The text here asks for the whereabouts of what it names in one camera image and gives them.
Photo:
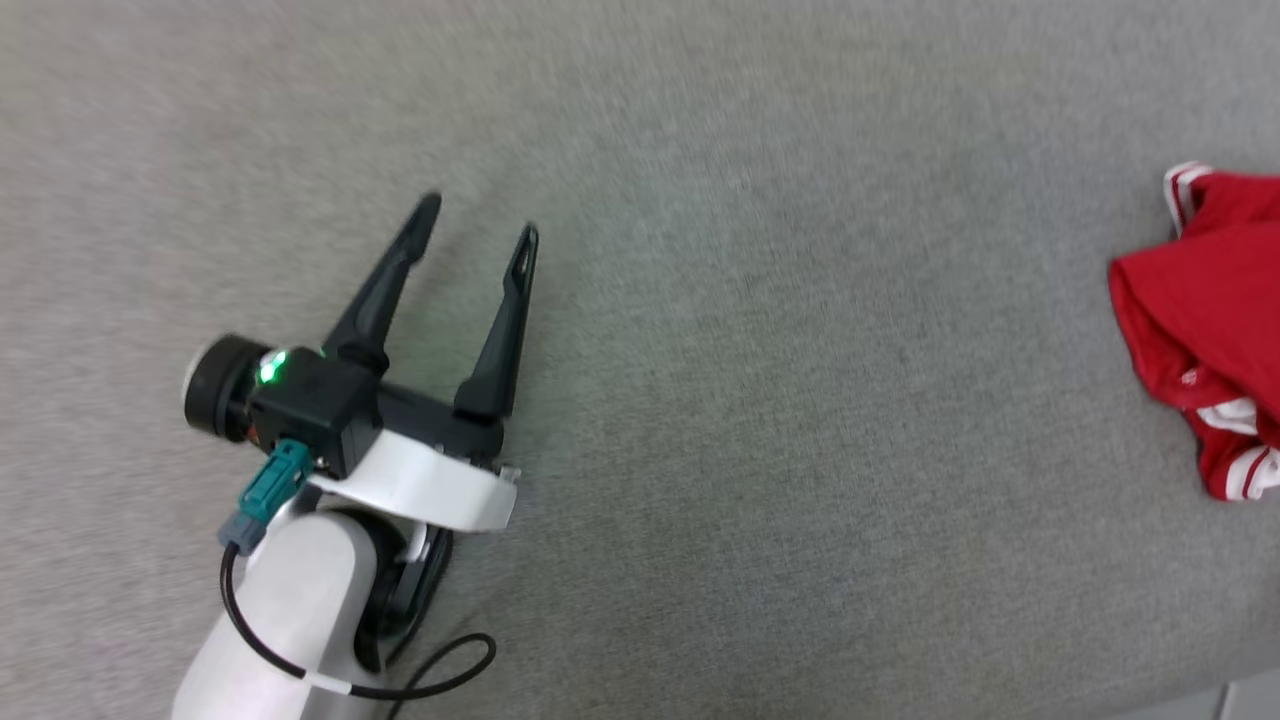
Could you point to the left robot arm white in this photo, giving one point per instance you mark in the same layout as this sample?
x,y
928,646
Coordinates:
x,y
300,600

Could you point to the grey fabric sofa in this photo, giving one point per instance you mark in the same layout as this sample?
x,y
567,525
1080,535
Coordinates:
x,y
750,450

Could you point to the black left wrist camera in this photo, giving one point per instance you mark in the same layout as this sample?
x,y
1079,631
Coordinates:
x,y
310,410

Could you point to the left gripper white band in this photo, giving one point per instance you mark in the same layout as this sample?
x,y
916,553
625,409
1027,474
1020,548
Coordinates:
x,y
430,485

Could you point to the red basketball jersey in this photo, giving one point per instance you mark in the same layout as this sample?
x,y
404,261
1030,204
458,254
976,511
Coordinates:
x,y
1200,300

